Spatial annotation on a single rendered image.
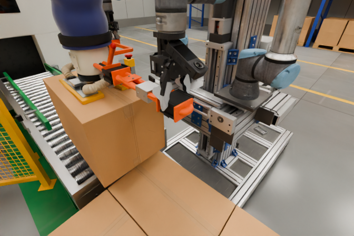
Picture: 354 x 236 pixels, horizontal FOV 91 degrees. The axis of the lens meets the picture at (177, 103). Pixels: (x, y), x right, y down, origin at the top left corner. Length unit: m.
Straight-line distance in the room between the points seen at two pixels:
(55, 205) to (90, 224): 0.89
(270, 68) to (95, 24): 0.75
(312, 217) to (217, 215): 1.05
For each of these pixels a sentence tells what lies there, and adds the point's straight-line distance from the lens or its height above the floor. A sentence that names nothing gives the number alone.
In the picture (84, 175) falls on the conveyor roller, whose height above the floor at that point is 0.54.
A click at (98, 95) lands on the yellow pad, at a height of 1.09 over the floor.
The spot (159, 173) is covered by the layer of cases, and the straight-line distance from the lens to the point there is 1.17.
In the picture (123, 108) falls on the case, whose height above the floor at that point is 1.06.
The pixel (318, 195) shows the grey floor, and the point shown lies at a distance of 2.12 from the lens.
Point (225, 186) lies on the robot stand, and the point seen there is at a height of 0.21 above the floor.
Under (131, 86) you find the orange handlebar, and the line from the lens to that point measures 0.65.
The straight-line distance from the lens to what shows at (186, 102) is 0.49.
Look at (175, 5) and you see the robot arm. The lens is 0.43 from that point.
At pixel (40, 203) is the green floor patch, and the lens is 2.03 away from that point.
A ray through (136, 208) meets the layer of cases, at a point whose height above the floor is 0.54.
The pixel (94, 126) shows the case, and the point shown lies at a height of 1.04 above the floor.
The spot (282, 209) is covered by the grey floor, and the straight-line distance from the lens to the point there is 1.87.
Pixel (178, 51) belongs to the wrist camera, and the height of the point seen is 1.37.
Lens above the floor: 1.48
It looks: 32 degrees down
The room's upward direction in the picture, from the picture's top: straight up
